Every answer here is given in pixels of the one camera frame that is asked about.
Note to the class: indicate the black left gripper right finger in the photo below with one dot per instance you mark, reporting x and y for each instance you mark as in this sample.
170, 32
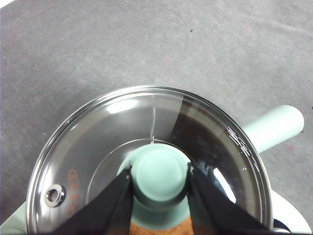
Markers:
212, 210

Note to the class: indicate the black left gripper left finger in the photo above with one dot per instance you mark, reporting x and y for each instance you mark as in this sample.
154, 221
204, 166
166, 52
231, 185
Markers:
107, 210

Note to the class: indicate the glass lid with green knob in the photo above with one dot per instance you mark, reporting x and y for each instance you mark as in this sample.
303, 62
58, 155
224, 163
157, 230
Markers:
159, 171

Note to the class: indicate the mint green breakfast machine base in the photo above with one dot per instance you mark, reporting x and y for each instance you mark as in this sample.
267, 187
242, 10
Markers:
288, 210

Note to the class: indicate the mint green griddle cover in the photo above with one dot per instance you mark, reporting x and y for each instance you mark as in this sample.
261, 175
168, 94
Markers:
12, 222

